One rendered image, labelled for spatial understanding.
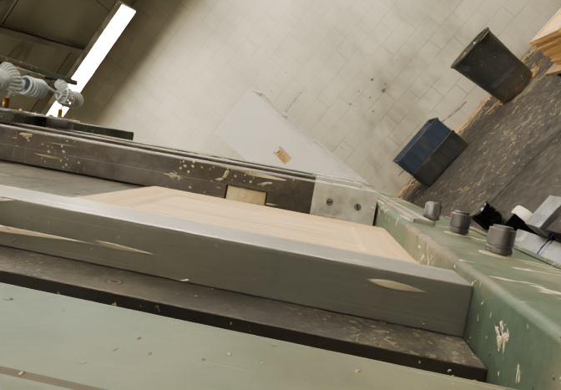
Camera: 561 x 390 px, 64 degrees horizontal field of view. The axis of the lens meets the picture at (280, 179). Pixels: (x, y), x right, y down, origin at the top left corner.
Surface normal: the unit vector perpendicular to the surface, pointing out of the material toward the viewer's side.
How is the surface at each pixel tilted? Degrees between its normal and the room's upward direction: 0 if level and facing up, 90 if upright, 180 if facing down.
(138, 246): 90
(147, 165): 90
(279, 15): 90
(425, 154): 90
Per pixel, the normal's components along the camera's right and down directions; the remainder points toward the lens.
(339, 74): -0.15, 0.12
